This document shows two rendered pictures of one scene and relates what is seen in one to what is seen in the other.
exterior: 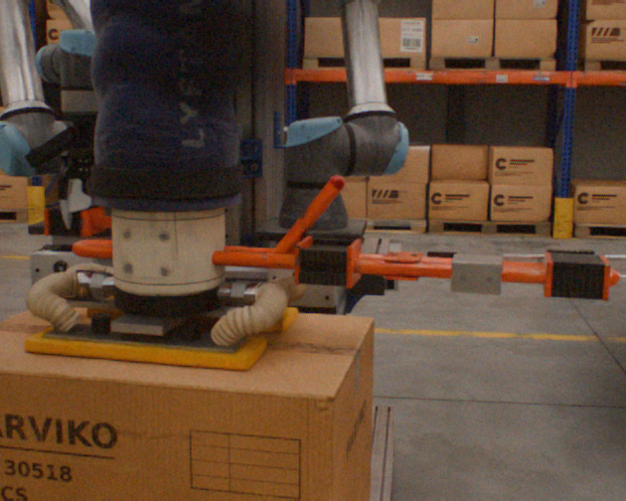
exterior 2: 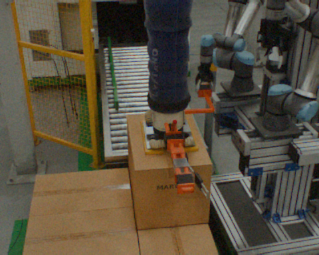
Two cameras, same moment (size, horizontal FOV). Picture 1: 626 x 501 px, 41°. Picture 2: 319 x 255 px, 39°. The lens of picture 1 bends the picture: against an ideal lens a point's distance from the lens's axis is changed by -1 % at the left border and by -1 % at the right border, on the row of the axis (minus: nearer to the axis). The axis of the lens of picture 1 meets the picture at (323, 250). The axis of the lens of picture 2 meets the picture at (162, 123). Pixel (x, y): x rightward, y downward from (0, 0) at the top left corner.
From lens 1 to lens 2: 213 cm
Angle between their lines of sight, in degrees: 69
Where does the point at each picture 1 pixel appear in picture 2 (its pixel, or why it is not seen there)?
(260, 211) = not seen: hidden behind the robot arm
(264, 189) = not seen: hidden behind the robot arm
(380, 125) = (296, 100)
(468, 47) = not seen: outside the picture
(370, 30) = (314, 58)
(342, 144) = (279, 101)
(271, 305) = (156, 143)
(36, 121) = (221, 52)
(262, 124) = (291, 77)
